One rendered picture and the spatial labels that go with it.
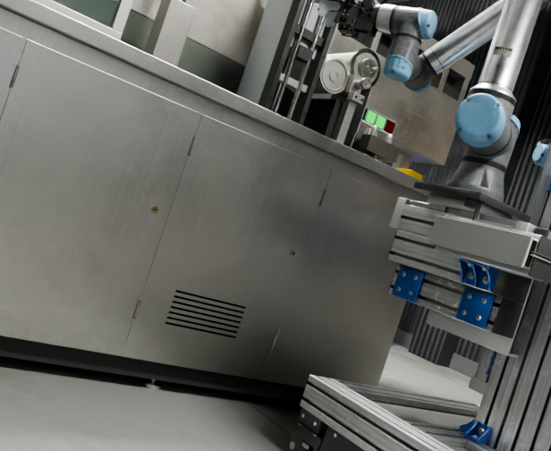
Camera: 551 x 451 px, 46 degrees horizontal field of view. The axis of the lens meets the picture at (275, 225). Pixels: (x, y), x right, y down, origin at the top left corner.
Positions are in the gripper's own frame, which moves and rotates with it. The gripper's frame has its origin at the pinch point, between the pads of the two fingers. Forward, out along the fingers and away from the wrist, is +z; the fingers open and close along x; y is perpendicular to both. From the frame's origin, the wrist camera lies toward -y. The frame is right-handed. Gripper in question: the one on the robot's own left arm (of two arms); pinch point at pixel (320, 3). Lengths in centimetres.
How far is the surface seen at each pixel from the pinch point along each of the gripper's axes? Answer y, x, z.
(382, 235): 49, 62, -21
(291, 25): 0.8, 13.9, 16.1
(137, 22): 12, 7, 72
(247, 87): 15, 36, 39
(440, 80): -45, 130, 5
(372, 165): 31, 43, -15
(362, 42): -38, 93, 32
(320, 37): -2.6, 25.1, 11.1
